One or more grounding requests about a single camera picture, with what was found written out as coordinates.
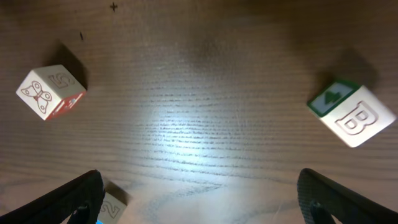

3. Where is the plain letter B wooden block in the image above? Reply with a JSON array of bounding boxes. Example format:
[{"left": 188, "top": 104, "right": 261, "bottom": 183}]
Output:
[{"left": 307, "top": 80, "right": 397, "bottom": 147}]

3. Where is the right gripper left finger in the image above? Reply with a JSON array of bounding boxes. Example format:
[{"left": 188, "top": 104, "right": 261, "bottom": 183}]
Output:
[{"left": 1, "top": 170, "right": 105, "bottom": 224}]

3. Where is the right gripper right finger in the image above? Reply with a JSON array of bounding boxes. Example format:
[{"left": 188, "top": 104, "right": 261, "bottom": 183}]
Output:
[{"left": 297, "top": 168, "right": 397, "bottom": 224}]

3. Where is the blue number 2 block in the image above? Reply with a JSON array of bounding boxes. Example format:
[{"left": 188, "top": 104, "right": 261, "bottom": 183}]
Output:
[{"left": 96, "top": 192, "right": 126, "bottom": 224}]

